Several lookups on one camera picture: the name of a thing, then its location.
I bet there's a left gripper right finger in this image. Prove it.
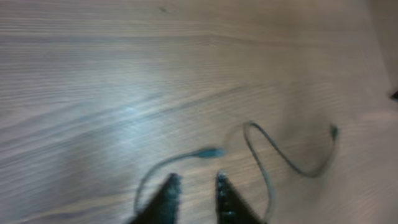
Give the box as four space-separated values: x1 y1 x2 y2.
216 170 264 224

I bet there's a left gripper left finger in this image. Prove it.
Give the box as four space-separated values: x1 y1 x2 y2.
128 173 182 224

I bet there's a thin black micro-USB cable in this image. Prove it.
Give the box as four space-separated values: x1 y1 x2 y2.
133 120 340 223

